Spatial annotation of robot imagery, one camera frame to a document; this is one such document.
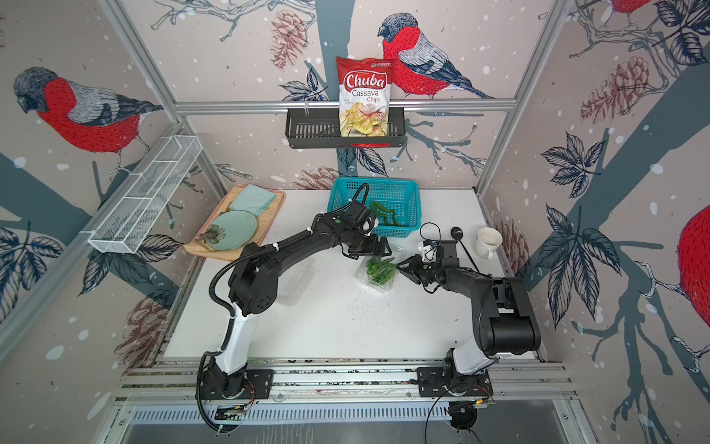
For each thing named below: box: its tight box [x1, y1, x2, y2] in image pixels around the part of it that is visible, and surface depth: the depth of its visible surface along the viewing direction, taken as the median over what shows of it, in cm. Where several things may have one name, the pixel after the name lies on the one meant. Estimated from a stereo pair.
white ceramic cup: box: [475, 226, 503, 260], surface depth 96 cm
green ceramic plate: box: [204, 209, 258, 251], surface depth 109 cm
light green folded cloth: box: [229, 184, 278, 217], surface depth 120 cm
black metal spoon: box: [450, 225, 480, 273], surface depth 108 cm
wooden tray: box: [183, 184, 286, 262], surface depth 110 cm
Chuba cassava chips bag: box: [335, 56, 393, 138], surface depth 87 cm
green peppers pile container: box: [366, 257, 396, 285], surface depth 96 cm
